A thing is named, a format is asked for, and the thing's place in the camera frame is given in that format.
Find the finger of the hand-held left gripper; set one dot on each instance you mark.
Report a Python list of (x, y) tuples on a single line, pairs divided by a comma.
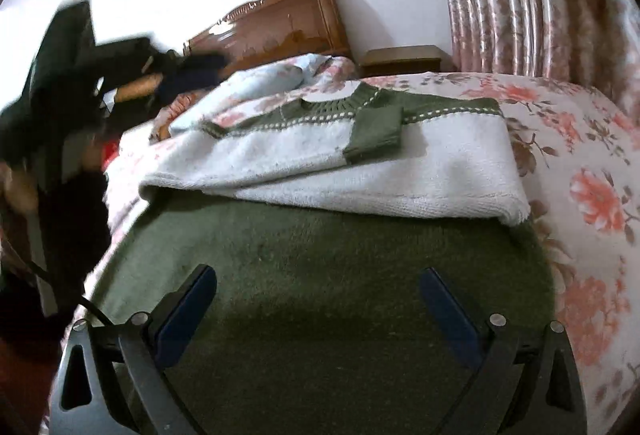
[(192, 72)]

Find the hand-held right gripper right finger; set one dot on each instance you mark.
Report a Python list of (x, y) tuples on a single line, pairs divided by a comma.
[(450, 315)]

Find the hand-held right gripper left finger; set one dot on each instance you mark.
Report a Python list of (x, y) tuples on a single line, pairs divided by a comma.
[(182, 317)]

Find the green and white knit sweater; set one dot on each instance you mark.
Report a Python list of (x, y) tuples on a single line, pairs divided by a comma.
[(320, 235)]

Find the light blue folded blanket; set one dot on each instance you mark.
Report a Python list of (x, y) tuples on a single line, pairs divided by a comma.
[(260, 87)]

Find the glossy wooden headboard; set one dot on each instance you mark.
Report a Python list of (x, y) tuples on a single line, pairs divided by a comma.
[(280, 27)]

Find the red cloth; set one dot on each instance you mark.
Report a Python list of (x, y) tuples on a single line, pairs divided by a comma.
[(25, 365)]

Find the bed with floral sheet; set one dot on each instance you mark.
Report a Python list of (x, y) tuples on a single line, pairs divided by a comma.
[(575, 175)]

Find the wooden nightstand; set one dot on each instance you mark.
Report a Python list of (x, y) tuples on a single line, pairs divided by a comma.
[(400, 59)]

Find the floral pink curtain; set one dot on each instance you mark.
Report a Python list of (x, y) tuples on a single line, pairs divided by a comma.
[(525, 0)]

